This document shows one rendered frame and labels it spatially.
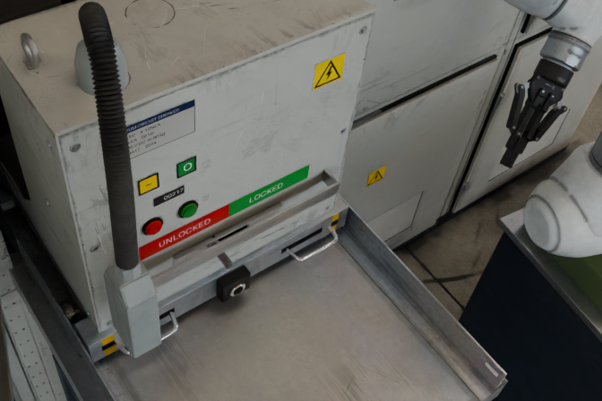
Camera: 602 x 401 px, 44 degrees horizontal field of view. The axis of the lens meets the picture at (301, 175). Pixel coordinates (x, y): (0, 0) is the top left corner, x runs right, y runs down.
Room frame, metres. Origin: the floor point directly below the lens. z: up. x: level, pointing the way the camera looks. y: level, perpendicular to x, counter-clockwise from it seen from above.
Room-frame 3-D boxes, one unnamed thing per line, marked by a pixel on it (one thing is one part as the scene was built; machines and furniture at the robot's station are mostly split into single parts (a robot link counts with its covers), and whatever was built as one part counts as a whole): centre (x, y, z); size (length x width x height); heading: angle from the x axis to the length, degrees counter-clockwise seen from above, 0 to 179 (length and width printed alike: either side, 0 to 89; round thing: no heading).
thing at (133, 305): (0.54, 0.21, 1.09); 0.08 x 0.05 x 0.17; 43
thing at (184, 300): (0.74, 0.12, 0.90); 0.54 x 0.05 x 0.06; 133
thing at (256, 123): (0.73, 0.10, 1.15); 0.48 x 0.01 x 0.48; 133
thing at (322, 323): (0.67, 0.04, 0.82); 0.68 x 0.62 x 0.06; 43
